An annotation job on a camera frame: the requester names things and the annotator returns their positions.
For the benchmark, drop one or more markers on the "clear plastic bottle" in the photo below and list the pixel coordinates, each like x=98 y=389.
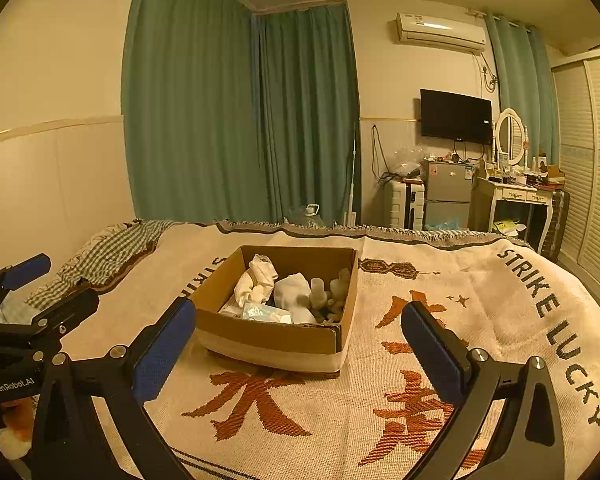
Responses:
x=319 y=290

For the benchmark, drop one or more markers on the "person's left hand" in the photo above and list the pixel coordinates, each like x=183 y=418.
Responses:
x=12 y=427

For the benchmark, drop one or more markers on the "white mop pole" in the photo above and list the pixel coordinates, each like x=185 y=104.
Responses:
x=351 y=175

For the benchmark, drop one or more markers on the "white sock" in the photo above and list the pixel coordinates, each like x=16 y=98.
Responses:
x=292 y=292

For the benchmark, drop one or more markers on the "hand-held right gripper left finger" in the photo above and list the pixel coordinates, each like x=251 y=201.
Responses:
x=165 y=355

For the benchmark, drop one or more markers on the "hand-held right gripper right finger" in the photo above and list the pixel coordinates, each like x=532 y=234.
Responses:
x=432 y=355

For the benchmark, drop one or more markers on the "small grey fridge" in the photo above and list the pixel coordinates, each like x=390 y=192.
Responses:
x=447 y=185

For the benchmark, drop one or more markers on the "black wall television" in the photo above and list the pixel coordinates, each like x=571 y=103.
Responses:
x=455 y=115

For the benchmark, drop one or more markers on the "white cloth bundle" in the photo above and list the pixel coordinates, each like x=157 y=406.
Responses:
x=260 y=275

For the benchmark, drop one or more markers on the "oval white mirror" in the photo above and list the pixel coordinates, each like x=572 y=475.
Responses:
x=510 y=135

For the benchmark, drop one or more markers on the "green corner curtain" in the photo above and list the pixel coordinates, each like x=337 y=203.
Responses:
x=310 y=110

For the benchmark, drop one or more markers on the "white air conditioner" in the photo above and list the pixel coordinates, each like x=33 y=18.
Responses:
x=440 y=32

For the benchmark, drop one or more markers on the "green window curtain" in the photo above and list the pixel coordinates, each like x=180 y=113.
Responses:
x=517 y=85

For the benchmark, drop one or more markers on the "white dressing table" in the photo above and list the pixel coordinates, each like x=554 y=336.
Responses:
x=515 y=194

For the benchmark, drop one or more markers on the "yellow bag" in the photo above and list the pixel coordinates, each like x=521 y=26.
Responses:
x=509 y=226

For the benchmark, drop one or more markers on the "white louvred wardrobe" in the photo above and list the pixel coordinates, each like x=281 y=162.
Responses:
x=595 y=170

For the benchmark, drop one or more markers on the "small brown box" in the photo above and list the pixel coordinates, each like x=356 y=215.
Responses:
x=555 y=174

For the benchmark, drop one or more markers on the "cardboard box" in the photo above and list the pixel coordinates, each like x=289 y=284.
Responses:
x=270 y=337

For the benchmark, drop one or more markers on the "dark suitcase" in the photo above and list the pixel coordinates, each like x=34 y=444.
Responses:
x=556 y=225

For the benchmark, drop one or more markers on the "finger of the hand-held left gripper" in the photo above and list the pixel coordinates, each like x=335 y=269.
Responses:
x=65 y=304
x=27 y=267

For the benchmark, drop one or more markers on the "checked cloth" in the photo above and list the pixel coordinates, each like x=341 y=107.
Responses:
x=115 y=250

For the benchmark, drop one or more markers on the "small white kettle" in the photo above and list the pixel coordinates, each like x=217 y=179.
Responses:
x=312 y=209

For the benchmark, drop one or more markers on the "clear plastic bag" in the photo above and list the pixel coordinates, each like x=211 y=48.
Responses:
x=405 y=162

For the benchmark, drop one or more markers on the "white suitcase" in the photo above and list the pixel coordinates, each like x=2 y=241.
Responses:
x=402 y=205

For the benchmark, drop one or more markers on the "printed blanket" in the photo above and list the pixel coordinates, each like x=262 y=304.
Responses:
x=480 y=285

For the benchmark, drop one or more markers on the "wide green curtain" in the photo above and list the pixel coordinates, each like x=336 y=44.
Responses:
x=195 y=110

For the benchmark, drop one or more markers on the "light blue bag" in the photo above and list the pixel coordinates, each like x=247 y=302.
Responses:
x=445 y=225

